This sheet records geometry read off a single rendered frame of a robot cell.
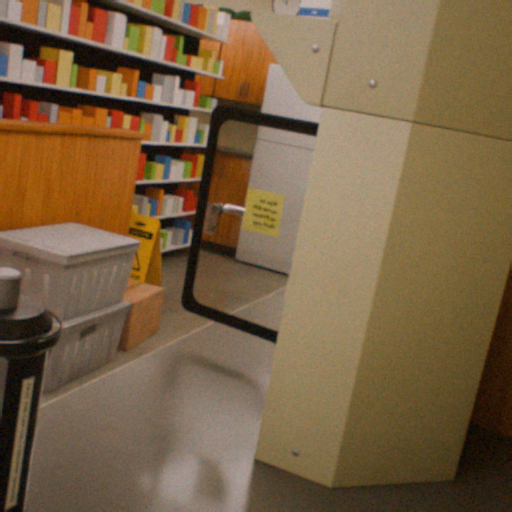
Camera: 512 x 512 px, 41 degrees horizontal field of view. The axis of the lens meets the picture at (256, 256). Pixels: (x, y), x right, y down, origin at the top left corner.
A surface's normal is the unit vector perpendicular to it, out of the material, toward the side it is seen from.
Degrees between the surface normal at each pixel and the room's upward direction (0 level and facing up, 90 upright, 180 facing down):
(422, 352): 90
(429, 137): 90
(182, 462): 0
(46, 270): 95
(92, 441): 0
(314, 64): 90
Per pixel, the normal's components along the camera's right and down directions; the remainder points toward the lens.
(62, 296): 0.88, 0.33
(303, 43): -0.38, 0.13
